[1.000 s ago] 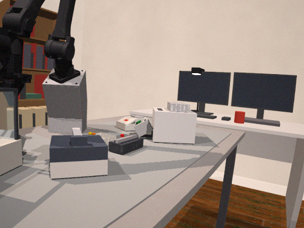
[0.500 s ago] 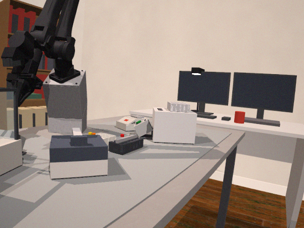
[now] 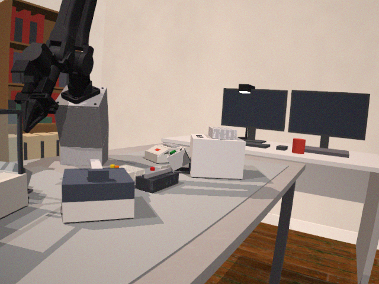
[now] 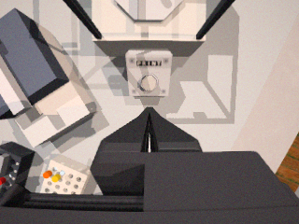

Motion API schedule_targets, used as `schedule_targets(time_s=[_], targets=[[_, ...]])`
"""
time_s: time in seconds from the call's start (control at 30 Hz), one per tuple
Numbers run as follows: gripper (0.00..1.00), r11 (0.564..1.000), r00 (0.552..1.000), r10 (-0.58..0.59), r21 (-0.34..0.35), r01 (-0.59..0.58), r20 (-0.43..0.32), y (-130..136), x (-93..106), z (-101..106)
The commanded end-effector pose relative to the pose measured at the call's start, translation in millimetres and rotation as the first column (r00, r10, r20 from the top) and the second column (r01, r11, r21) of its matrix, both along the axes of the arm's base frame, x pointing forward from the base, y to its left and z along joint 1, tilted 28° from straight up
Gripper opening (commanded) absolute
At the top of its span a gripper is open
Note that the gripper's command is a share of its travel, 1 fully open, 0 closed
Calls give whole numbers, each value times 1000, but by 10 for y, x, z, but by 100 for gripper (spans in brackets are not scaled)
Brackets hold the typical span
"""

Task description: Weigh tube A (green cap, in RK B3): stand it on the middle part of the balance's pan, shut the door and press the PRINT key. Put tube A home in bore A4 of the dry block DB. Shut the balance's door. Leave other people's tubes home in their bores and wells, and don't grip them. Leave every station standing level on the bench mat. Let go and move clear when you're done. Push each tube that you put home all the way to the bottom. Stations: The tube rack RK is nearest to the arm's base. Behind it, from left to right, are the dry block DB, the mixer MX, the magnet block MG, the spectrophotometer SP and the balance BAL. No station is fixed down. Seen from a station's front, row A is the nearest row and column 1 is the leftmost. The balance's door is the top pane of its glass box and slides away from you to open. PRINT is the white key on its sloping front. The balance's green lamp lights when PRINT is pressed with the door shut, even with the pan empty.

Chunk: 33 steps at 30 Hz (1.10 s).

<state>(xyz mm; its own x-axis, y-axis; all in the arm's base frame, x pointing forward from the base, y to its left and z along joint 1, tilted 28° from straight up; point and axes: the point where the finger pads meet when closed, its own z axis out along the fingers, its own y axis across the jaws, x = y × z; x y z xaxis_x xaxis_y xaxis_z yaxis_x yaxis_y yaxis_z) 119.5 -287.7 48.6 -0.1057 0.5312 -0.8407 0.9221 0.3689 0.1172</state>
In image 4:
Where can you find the black rectangular block with grey bar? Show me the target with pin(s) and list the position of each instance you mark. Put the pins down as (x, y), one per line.
(15, 160)

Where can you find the orange-capped tube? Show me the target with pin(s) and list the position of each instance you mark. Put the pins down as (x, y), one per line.
(50, 172)

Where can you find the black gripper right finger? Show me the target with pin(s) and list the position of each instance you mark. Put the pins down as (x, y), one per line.
(168, 137)

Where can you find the white tube rack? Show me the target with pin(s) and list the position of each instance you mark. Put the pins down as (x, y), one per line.
(77, 173)

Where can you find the yellow-capped tube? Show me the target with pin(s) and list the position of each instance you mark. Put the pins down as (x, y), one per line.
(58, 176)

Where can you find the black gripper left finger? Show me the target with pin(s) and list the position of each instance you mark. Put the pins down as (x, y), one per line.
(131, 136)

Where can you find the grey flat mat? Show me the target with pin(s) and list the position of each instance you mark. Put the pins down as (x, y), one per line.
(211, 93)

